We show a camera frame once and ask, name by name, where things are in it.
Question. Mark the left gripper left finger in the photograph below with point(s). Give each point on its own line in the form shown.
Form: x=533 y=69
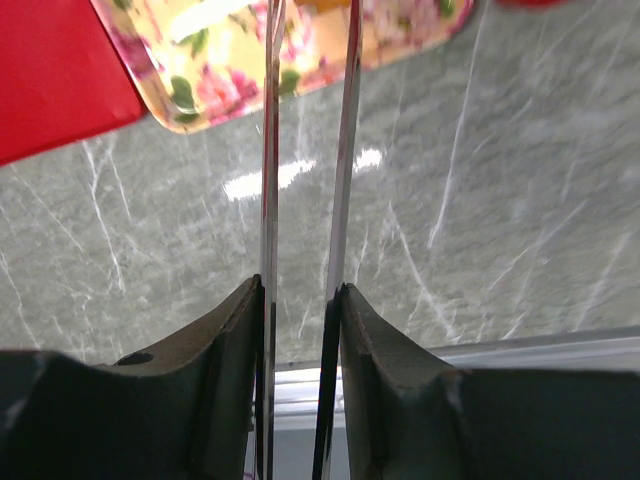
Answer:
x=177 y=409

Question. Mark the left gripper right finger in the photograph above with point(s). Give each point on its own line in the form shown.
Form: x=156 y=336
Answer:
x=411 y=415

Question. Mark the red box lid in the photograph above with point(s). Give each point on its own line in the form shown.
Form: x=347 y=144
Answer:
x=61 y=78

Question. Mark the metal tongs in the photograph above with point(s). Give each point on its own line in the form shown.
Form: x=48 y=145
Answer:
x=333 y=207

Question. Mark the swirl cookie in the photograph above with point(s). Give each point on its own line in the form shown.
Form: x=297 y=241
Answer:
x=323 y=5

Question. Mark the floral tray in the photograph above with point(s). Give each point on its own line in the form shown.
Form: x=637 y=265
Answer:
x=197 y=64

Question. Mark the red cookie box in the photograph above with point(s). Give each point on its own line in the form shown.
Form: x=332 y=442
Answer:
x=530 y=4

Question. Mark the aluminium rail front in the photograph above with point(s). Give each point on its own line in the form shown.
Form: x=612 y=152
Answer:
x=297 y=384

